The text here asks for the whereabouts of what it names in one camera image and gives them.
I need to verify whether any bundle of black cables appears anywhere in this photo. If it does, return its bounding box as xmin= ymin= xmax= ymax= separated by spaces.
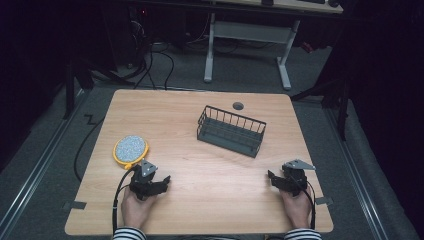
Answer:
xmin=128 ymin=9 xmax=176 ymax=91

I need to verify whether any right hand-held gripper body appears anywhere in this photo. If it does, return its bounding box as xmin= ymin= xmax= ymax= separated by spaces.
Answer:
xmin=281 ymin=158 xmax=317 ymax=197

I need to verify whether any dark wire basket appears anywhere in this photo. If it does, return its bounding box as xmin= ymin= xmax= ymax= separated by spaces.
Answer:
xmin=196 ymin=105 xmax=268 ymax=159

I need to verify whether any black floor cable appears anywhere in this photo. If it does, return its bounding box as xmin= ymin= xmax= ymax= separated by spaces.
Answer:
xmin=73 ymin=113 xmax=106 ymax=183

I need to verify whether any yellow round speckled pad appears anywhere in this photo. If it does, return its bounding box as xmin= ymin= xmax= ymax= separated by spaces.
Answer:
xmin=112 ymin=134 xmax=150 ymax=171

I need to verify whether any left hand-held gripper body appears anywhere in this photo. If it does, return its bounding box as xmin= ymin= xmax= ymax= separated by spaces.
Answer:
xmin=128 ymin=159 xmax=160 ymax=202

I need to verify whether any white-framed desk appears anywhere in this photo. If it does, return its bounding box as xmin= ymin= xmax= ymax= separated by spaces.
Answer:
xmin=203 ymin=0 xmax=344 ymax=91

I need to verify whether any black metal stand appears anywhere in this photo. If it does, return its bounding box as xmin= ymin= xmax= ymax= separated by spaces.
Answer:
xmin=290 ymin=66 xmax=351 ymax=142
xmin=62 ymin=49 xmax=134 ymax=120

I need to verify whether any person's left hand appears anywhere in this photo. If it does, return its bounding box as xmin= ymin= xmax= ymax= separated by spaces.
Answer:
xmin=120 ymin=189 xmax=158 ymax=232

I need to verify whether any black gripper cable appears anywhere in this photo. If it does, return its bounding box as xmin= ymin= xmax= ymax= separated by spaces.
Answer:
xmin=111 ymin=164 xmax=139 ymax=236
xmin=289 ymin=173 xmax=317 ymax=231

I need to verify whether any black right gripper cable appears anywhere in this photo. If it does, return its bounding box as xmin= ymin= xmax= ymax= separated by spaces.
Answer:
xmin=289 ymin=173 xmax=317 ymax=231

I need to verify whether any metal floor rail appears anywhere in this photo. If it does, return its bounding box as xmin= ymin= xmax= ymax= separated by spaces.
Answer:
xmin=0 ymin=88 xmax=88 ymax=231
xmin=322 ymin=106 xmax=389 ymax=240

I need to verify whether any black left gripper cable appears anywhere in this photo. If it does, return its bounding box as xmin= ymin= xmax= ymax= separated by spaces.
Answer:
xmin=111 ymin=164 xmax=139 ymax=236

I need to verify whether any person's right hand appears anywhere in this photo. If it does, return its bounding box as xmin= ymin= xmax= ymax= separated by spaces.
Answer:
xmin=279 ymin=187 xmax=313 ymax=231

